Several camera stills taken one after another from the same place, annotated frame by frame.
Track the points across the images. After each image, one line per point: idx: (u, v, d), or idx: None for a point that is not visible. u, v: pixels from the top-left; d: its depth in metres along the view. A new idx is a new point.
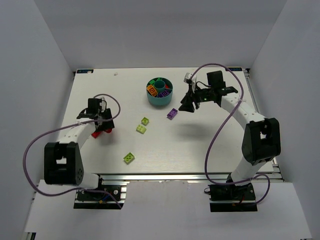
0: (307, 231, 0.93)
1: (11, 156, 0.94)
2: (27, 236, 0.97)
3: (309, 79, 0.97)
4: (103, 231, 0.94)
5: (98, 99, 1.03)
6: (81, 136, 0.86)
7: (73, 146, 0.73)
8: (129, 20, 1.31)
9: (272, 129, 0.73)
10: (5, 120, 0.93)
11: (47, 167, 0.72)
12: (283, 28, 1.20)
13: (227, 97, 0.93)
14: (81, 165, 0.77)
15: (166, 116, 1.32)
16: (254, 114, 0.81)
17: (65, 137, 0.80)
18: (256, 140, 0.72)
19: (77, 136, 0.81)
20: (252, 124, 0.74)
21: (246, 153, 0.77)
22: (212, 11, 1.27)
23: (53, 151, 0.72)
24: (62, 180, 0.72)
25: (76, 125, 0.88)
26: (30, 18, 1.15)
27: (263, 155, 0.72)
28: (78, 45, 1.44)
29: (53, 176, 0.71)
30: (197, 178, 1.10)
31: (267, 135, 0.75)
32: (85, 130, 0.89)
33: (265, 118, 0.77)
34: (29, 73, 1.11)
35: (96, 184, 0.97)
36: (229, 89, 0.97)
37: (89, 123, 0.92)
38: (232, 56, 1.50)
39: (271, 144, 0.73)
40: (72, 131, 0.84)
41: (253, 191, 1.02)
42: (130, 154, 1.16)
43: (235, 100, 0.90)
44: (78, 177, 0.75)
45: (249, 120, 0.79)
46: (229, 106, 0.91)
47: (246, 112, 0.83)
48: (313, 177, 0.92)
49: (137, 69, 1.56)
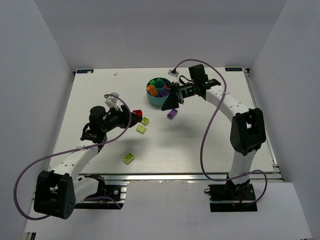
0: (307, 231, 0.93)
1: (11, 156, 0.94)
2: (27, 235, 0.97)
3: (309, 79, 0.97)
4: (104, 231, 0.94)
5: (99, 116, 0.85)
6: (79, 163, 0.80)
7: (64, 182, 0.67)
8: (129, 20, 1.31)
9: (258, 118, 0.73)
10: (5, 121, 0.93)
11: (37, 198, 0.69)
12: (283, 28, 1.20)
13: (212, 91, 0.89)
14: (73, 196, 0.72)
15: (166, 116, 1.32)
16: (239, 105, 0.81)
17: (61, 166, 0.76)
18: (244, 131, 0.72)
19: (75, 166, 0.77)
20: (239, 116, 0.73)
21: (234, 144, 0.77)
22: (212, 11, 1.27)
23: (45, 182, 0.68)
24: (51, 213, 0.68)
25: (77, 150, 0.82)
26: (29, 18, 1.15)
27: (251, 144, 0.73)
28: (78, 45, 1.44)
29: (42, 207, 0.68)
30: (192, 178, 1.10)
31: (253, 124, 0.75)
32: (86, 156, 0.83)
33: (250, 108, 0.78)
34: (29, 73, 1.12)
35: (95, 190, 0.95)
36: (212, 82, 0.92)
37: (91, 149, 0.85)
38: (232, 56, 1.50)
39: (257, 133, 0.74)
40: (71, 158, 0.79)
41: (252, 191, 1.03)
42: (130, 154, 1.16)
43: (219, 94, 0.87)
44: (67, 211, 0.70)
45: (235, 113, 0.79)
46: (215, 100, 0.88)
47: (231, 104, 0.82)
48: (313, 177, 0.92)
49: (137, 69, 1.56)
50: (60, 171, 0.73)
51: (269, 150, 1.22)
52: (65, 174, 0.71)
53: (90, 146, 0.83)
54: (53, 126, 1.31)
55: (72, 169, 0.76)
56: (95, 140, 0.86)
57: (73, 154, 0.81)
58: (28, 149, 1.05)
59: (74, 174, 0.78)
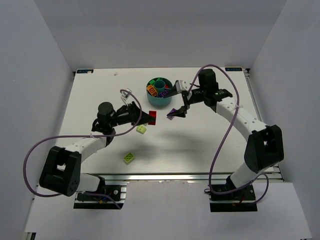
0: (307, 231, 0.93)
1: (11, 156, 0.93)
2: (27, 235, 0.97)
3: (309, 79, 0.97)
4: (103, 231, 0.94)
5: (103, 115, 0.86)
6: (88, 148, 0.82)
7: (74, 157, 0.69)
8: (129, 20, 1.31)
9: (275, 135, 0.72)
10: (5, 120, 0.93)
11: (44, 171, 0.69)
12: (283, 28, 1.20)
13: (223, 103, 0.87)
14: (78, 176, 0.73)
15: (166, 116, 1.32)
16: (255, 121, 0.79)
17: (72, 145, 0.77)
18: (261, 150, 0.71)
19: (84, 148, 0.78)
20: (255, 135, 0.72)
21: (249, 162, 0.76)
22: (212, 11, 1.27)
23: (55, 157, 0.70)
24: (55, 187, 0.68)
25: (88, 137, 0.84)
26: (29, 18, 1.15)
27: (267, 163, 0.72)
28: (78, 45, 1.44)
29: (48, 181, 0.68)
30: (192, 178, 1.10)
31: (269, 141, 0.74)
32: (95, 144, 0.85)
33: (267, 125, 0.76)
34: (29, 72, 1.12)
35: (96, 187, 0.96)
36: (223, 93, 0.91)
37: (100, 138, 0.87)
38: (232, 56, 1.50)
39: (274, 152, 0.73)
40: (82, 141, 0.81)
41: (253, 191, 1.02)
42: (130, 154, 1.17)
43: (231, 107, 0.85)
44: (71, 188, 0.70)
45: (250, 129, 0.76)
46: (226, 113, 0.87)
47: (246, 120, 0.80)
48: (313, 177, 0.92)
49: (137, 69, 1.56)
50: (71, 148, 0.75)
51: None
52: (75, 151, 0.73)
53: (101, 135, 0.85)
54: (53, 126, 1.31)
55: (82, 149, 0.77)
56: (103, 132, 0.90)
57: (85, 139, 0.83)
58: (27, 149, 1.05)
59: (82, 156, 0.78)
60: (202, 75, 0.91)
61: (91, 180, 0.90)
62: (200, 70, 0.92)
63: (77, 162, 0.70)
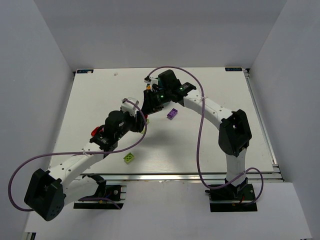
0: (308, 231, 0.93)
1: (10, 155, 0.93)
2: (27, 235, 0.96)
3: (308, 79, 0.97)
4: (103, 231, 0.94)
5: (116, 122, 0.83)
6: (78, 170, 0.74)
7: (53, 188, 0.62)
8: (129, 20, 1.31)
9: (241, 117, 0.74)
10: (5, 119, 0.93)
11: (28, 194, 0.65)
12: (283, 29, 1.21)
13: (189, 97, 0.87)
14: (61, 202, 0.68)
15: (166, 116, 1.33)
16: (222, 109, 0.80)
17: (58, 168, 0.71)
18: (233, 135, 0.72)
19: (71, 172, 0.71)
20: (225, 122, 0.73)
21: (224, 148, 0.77)
22: (212, 11, 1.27)
23: (36, 182, 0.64)
24: (36, 211, 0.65)
25: (80, 154, 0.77)
26: (29, 17, 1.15)
27: (240, 144, 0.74)
28: (78, 45, 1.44)
29: (30, 204, 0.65)
30: (185, 178, 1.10)
31: (237, 124, 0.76)
32: (86, 163, 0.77)
33: (232, 111, 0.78)
34: (30, 73, 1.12)
35: (93, 192, 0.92)
36: (187, 87, 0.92)
37: (95, 155, 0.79)
38: (232, 56, 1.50)
39: (243, 133, 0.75)
40: (71, 161, 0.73)
41: (252, 191, 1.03)
42: (130, 154, 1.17)
43: (198, 99, 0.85)
44: (51, 213, 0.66)
45: (220, 118, 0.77)
46: (194, 106, 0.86)
47: (214, 109, 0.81)
48: (314, 177, 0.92)
49: (137, 69, 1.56)
50: (55, 174, 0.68)
51: (269, 150, 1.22)
52: (56, 180, 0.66)
53: (94, 152, 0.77)
54: (53, 126, 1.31)
55: (68, 175, 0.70)
56: (103, 146, 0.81)
57: (75, 157, 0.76)
58: (27, 148, 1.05)
59: (69, 180, 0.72)
60: (162, 76, 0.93)
61: (87, 182, 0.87)
62: (159, 73, 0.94)
63: (57, 193, 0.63)
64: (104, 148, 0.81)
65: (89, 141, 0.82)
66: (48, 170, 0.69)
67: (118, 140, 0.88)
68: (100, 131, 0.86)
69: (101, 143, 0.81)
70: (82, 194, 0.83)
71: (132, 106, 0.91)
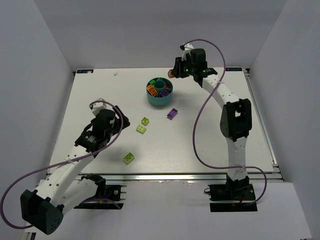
0: (307, 231, 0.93)
1: (10, 156, 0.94)
2: (27, 235, 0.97)
3: (309, 79, 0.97)
4: (103, 231, 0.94)
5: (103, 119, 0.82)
6: (67, 181, 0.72)
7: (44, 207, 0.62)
8: (129, 20, 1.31)
9: (246, 107, 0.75)
10: (5, 120, 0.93)
11: (24, 213, 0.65)
12: (283, 30, 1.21)
13: (208, 79, 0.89)
14: (59, 214, 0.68)
15: (166, 116, 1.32)
16: (231, 95, 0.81)
17: (45, 185, 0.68)
18: (231, 119, 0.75)
19: (59, 186, 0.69)
20: (227, 105, 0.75)
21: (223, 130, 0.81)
22: (211, 11, 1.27)
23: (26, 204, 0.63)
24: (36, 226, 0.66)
25: (66, 163, 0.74)
26: (29, 18, 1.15)
27: (238, 130, 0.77)
28: (78, 45, 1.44)
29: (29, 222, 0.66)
30: (185, 178, 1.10)
31: (242, 113, 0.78)
32: (75, 171, 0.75)
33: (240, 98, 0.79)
34: (29, 73, 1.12)
35: (94, 192, 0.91)
36: (209, 71, 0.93)
37: (82, 160, 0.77)
38: (232, 56, 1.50)
39: (244, 122, 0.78)
40: (58, 175, 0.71)
41: (252, 191, 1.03)
42: (130, 153, 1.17)
43: (214, 82, 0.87)
44: (51, 226, 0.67)
45: (225, 101, 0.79)
46: (209, 88, 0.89)
47: (224, 93, 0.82)
48: (313, 178, 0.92)
49: (137, 69, 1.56)
50: (42, 193, 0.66)
51: (269, 150, 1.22)
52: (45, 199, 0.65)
53: (80, 157, 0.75)
54: (53, 126, 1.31)
55: (56, 190, 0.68)
56: (90, 146, 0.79)
57: (62, 168, 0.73)
58: (27, 148, 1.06)
59: (61, 193, 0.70)
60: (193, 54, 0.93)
61: (85, 186, 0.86)
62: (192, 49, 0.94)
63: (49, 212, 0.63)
64: (92, 148, 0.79)
65: (75, 144, 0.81)
66: (35, 189, 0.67)
67: (108, 138, 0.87)
68: (87, 131, 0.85)
69: (88, 143, 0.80)
70: (80, 198, 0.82)
71: (102, 104, 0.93)
